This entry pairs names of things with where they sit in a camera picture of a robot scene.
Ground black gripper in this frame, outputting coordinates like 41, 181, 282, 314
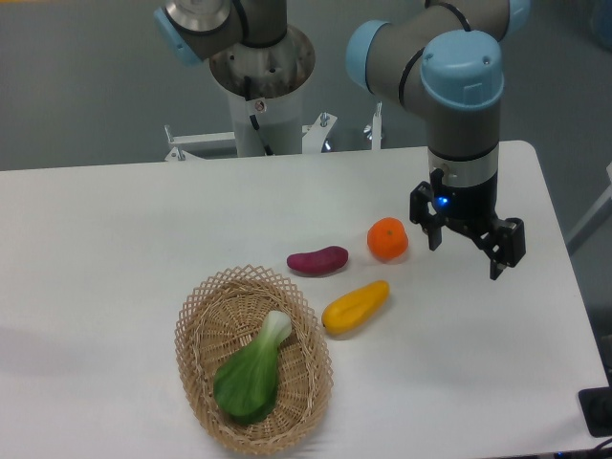
409, 149, 526, 280

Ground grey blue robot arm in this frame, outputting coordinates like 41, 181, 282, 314
154, 1, 531, 278

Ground woven wicker basket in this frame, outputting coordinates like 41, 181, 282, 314
175, 265, 333, 455

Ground green bok choy vegetable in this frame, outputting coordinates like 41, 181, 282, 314
213, 311, 292, 426

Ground orange tangerine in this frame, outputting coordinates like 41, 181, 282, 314
366, 217, 409, 261

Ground purple sweet potato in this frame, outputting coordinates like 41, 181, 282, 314
286, 246, 349, 275

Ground yellow mango fruit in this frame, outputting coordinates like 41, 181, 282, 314
321, 280, 390, 335

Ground black device at table edge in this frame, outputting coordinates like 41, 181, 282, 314
578, 386, 611, 438

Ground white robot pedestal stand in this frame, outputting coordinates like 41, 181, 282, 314
164, 26, 338, 162

